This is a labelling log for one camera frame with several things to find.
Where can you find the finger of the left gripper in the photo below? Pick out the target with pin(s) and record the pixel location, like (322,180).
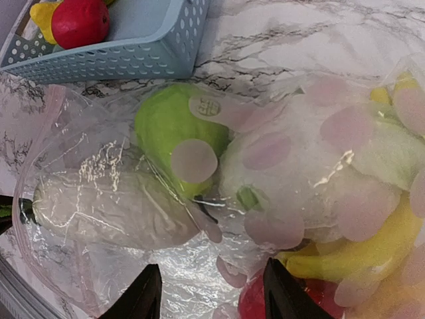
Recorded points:
(6,213)

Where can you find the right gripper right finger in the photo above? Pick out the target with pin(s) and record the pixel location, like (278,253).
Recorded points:
(284,297)

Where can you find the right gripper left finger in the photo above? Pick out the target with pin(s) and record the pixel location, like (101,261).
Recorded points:
(141,300)

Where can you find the clear zip top bag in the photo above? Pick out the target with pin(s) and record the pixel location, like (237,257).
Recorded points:
(204,277)

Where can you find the green fake pear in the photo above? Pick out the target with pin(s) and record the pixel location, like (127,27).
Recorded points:
(163,121)

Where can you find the red fake apple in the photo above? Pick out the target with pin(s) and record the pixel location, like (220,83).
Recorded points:
(80,23)

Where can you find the light blue plastic basket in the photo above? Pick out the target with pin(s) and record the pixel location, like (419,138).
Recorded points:
(147,39)

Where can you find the yellow fake banana bunch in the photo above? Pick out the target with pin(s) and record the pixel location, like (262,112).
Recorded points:
(358,249)

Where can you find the orange fake peach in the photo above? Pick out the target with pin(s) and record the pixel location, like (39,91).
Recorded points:
(398,296)

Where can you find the white fake cauliflower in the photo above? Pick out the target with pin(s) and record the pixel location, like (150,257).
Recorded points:
(320,173)

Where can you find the front aluminium table rail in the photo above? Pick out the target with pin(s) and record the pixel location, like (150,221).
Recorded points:
(21,300)

